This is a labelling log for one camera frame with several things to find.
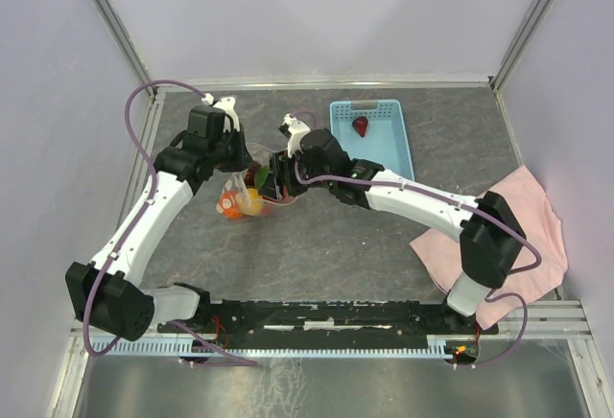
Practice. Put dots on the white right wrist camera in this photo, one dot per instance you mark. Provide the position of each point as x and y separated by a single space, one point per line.
294 130

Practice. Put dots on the yellow lemon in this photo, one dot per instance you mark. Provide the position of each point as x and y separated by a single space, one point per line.
254 203

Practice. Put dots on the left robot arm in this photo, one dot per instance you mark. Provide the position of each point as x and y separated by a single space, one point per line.
105 293

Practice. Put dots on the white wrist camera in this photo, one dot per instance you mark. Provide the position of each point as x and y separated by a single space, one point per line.
294 130
227 106

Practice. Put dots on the clear polka dot zip bag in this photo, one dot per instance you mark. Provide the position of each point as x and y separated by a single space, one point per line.
240 197

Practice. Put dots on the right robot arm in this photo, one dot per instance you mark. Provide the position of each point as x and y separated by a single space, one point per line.
488 234

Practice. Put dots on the dark red apple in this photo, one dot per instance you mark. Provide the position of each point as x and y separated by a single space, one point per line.
249 177

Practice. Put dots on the light blue perforated basket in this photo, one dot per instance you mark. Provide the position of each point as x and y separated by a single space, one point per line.
386 140

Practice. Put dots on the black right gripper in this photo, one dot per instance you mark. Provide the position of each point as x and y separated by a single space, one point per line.
281 176

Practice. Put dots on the orange tangerine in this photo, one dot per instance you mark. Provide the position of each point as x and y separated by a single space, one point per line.
228 205

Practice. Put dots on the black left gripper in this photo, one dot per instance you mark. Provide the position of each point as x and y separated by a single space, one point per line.
243 158

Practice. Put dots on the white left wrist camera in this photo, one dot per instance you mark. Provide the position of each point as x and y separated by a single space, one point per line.
227 106

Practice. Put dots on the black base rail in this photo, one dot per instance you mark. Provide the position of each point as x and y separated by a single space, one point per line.
336 325

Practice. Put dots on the yellow orange fruit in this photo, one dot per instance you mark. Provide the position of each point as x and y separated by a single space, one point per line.
261 176

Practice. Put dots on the pink cloth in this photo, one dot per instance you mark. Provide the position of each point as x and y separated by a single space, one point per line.
528 201

